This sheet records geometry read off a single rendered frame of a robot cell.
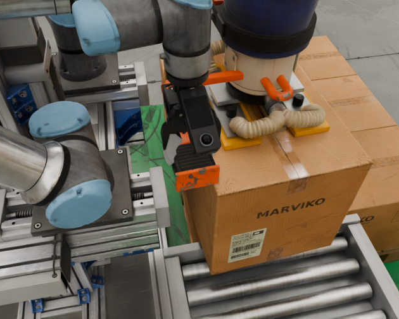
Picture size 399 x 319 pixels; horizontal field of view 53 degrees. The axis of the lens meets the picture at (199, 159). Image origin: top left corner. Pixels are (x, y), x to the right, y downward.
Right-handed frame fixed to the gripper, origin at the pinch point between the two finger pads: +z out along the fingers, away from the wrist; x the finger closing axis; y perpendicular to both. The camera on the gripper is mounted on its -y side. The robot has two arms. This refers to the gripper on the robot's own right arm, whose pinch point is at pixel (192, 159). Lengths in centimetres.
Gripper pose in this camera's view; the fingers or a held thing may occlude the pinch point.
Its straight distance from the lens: 78.1
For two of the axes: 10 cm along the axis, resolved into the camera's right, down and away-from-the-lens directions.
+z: 0.0, 6.8, 7.3
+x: -9.6, 2.0, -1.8
